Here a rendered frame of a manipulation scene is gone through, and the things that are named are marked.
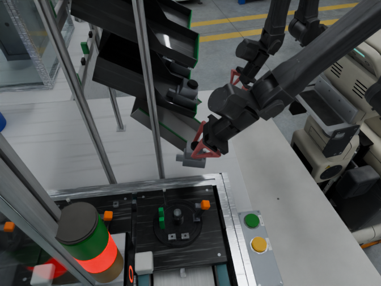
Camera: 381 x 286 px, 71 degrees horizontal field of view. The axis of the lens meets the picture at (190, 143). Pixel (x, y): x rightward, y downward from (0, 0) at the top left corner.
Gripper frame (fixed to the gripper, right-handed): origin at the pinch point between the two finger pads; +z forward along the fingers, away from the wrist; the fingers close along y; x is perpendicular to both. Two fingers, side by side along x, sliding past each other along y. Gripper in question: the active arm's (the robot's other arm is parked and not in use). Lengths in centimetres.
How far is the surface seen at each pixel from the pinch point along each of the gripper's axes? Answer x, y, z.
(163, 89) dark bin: -14.1, -13.6, -0.9
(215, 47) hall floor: 75, -272, 63
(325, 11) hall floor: 195, -394, -56
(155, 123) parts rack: -11.8, -4.4, 3.8
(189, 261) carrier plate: 12.4, 23.0, 13.6
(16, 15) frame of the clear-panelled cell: -65, -59, 42
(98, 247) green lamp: -21.9, 37.5, -9.4
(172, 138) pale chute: -3.0, -7.7, 7.7
